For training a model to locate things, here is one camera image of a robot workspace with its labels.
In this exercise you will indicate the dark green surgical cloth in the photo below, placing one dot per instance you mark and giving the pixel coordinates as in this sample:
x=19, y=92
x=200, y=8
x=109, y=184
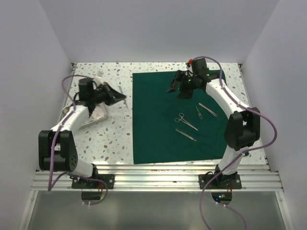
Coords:
x=155, y=139

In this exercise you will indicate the aluminium rail frame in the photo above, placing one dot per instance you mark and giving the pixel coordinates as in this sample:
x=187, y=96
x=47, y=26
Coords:
x=155, y=196

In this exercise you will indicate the steel scissor forceps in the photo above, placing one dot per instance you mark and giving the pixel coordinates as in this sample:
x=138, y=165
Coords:
x=182, y=119

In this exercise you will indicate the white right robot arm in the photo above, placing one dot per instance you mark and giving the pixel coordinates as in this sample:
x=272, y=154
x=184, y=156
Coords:
x=243, y=125

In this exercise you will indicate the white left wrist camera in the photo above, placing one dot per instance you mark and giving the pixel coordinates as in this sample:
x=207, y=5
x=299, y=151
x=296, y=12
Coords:
x=98, y=78

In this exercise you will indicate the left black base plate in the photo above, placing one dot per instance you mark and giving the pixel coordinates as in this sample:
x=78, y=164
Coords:
x=102, y=181

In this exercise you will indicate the short steel tweezers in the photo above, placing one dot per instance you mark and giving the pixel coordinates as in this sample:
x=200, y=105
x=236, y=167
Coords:
x=199, y=113

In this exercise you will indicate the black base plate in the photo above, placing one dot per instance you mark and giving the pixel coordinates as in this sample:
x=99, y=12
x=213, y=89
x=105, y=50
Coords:
x=102, y=181
x=206, y=183

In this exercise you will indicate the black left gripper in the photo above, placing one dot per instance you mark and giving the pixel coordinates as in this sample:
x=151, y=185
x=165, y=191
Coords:
x=113, y=96

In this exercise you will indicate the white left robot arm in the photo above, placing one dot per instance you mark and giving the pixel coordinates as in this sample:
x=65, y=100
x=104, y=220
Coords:
x=56, y=147

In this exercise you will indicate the flat steel tweezers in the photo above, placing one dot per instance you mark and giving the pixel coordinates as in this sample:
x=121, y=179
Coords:
x=209, y=110

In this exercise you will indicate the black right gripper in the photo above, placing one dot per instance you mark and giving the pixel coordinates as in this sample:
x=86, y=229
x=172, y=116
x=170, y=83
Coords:
x=180, y=76

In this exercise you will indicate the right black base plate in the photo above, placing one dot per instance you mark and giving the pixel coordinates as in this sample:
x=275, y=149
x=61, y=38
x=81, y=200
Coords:
x=206, y=183

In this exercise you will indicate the stainless steel tray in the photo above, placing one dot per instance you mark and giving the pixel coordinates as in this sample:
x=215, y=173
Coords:
x=96, y=115

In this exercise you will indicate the steel scalpel handle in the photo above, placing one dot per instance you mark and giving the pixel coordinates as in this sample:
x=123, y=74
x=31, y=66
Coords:
x=186, y=135

